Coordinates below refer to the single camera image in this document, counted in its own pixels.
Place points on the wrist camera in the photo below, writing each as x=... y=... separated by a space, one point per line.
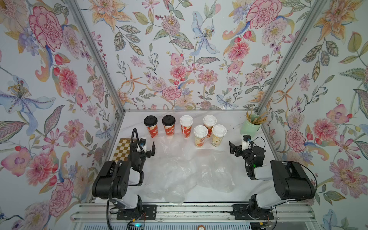
x=142 y=145
x=246 y=142

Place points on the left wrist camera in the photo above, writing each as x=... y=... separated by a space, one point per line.
x=142 y=145

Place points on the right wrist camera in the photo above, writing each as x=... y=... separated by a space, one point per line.
x=246 y=142

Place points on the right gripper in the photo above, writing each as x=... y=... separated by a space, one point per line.
x=238 y=150

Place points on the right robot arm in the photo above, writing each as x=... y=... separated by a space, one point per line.
x=290 y=182

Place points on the clear plastic bag pile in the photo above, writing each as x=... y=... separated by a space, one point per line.
x=171 y=173

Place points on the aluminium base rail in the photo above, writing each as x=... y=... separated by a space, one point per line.
x=223 y=212

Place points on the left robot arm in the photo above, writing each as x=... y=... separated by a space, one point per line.
x=114 y=179

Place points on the white lid beige cup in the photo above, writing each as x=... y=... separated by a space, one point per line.
x=218 y=133

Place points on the wooden stir sticks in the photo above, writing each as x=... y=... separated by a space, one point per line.
x=256 y=119

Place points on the white lid floral cup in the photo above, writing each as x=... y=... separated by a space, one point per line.
x=200 y=133

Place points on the wooden chessboard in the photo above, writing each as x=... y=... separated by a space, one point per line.
x=122 y=150

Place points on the black lid red cup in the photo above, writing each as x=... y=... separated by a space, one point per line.
x=168 y=122
x=151 y=123

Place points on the white lid red back cup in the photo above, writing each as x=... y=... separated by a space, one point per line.
x=209 y=121

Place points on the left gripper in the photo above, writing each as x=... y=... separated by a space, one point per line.
x=145 y=153

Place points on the white lid red cup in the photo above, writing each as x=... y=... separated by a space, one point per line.
x=209 y=121
x=186 y=122

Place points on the green cup holder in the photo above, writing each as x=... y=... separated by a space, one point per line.
x=249 y=129

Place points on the clear plastic carrier bag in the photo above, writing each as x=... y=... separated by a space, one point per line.
x=206 y=167

